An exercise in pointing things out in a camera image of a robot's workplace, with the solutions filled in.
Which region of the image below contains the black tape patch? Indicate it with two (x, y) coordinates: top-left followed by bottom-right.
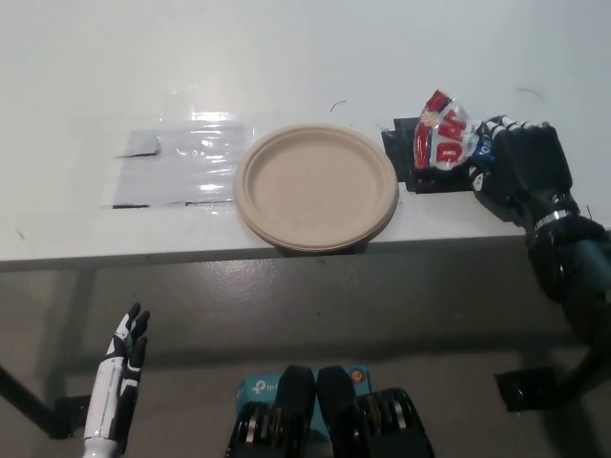
(380, 115), (479, 195)

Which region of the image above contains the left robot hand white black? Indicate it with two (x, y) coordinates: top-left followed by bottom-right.
(82, 302), (152, 443)

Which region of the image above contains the right robot hand black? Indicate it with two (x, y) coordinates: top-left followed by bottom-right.
(467, 114), (581, 231)

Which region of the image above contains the sunflower seeds bag red blue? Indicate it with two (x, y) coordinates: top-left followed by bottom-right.
(412, 89), (498, 174)

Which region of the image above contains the teal router box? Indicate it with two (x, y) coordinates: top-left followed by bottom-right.
(236, 364), (371, 436)

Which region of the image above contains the black table leg with foot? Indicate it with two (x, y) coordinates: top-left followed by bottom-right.
(494, 343), (605, 413)
(0, 362), (96, 440)

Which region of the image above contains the beige paper plate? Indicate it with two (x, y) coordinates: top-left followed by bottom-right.
(233, 123), (400, 253)

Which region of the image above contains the clear plastic sheet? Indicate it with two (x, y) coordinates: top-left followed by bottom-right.
(102, 112), (259, 211)

